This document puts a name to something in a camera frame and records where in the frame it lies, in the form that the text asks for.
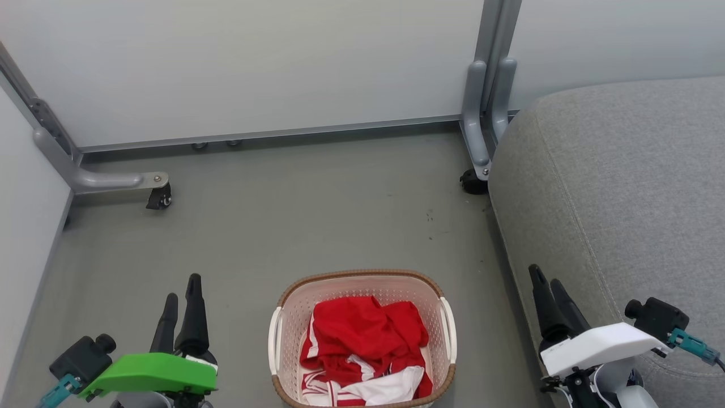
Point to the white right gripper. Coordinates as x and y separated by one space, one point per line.
600 347

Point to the grey partition foot bracket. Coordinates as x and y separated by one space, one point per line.
102 181
474 124
503 102

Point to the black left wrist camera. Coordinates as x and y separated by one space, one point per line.
82 358

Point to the black caster wheel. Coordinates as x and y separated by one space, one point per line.
472 182
160 198

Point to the red and white garment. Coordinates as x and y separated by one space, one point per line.
362 340

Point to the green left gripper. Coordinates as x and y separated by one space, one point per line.
153 374

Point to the teal camera plug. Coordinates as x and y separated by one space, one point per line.
692 344
58 392

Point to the white grey right arm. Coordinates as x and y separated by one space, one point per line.
623 391

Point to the small grey levelling foot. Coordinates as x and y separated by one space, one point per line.
199 145
234 143

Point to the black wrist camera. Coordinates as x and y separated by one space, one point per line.
82 358
660 320

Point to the teal left camera plug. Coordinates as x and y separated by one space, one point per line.
58 392

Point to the white perforated laundry basket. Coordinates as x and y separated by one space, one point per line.
362 286

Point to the teal right camera plug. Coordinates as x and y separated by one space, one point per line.
692 344

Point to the white grey left arm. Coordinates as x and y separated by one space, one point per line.
139 402

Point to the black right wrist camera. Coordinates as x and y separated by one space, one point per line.
660 320

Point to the grey partition bottom rail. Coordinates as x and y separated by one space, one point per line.
272 135

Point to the grey fabric sofa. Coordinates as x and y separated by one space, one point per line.
623 198

